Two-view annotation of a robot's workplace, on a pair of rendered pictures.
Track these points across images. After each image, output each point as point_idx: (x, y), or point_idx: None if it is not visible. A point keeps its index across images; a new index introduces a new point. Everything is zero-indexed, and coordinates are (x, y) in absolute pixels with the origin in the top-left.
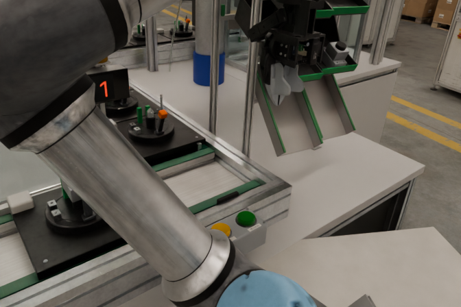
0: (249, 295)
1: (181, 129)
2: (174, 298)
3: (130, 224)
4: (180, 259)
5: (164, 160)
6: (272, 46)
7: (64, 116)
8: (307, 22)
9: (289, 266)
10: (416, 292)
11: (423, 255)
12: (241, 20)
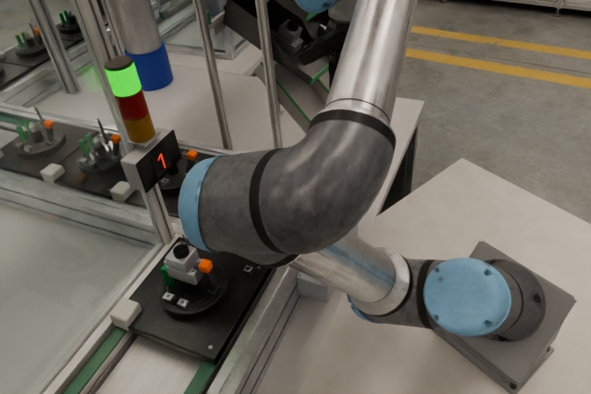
0: (448, 281)
1: (201, 159)
2: (383, 311)
3: (355, 276)
4: (385, 282)
5: None
6: None
7: None
8: None
9: (382, 244)
10: (480, 218)
11: (469, 186)
12: (236, 25)
